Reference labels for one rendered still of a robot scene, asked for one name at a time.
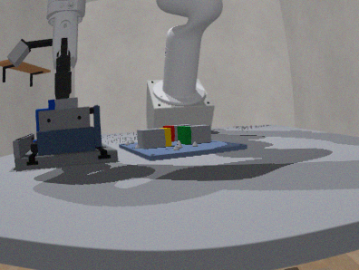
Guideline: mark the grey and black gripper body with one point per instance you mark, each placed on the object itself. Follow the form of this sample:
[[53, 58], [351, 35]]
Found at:
[[65, 25]]

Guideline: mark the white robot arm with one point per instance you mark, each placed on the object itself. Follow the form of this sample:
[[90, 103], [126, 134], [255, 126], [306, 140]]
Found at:
[[182, 48]]

